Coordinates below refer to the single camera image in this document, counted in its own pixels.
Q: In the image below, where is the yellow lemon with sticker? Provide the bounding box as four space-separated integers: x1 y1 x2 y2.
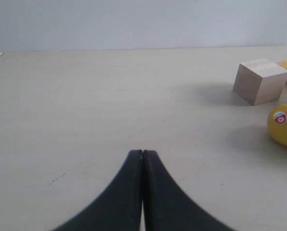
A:
267 103 287 147

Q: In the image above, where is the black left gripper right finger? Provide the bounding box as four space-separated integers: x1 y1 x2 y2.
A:
142 150 232 231

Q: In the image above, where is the light wooden cube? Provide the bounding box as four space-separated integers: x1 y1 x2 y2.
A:
233 58 287 105

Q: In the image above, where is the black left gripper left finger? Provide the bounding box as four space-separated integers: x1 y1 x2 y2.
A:
55 150 143 231

